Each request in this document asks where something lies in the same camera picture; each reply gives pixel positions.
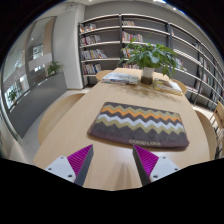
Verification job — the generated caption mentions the ceiling lights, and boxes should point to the ceiling lights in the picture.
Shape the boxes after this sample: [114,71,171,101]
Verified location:
[153,0,184,14]

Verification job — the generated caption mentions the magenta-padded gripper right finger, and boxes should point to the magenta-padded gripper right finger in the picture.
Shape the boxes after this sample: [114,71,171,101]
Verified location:
[132,144,181,187]

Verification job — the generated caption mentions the yellow-edged flat book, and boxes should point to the yellow-edged flat book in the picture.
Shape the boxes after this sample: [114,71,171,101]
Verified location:
[153,78,184,97]

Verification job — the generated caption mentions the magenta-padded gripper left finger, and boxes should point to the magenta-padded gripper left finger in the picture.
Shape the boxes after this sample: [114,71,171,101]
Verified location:
[44,144,95,187]

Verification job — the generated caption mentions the small green potted plant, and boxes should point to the small green potted plant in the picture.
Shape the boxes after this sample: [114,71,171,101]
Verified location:
[6,87,19,103]
[45,60,64,77]

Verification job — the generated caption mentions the green potted plant white pot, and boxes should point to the green potted plant white pot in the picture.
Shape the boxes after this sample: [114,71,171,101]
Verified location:
[118,38,183,85]

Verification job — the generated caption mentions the slatted wooden chair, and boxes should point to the slatted wooden chair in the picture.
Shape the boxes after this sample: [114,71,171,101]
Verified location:
[209,101,224,159]

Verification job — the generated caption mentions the grey zigzag striped towel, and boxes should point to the grey zigzag striped towel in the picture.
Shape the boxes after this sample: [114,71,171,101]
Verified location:
[87,101,190,149]

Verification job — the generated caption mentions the grey bookshelf unit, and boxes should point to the grey bookshelf unit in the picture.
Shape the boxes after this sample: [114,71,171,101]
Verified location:
[77,13,224,111]

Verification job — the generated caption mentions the white flat book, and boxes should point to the white flat book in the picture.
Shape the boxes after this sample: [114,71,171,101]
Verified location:
[100,72,140,86]

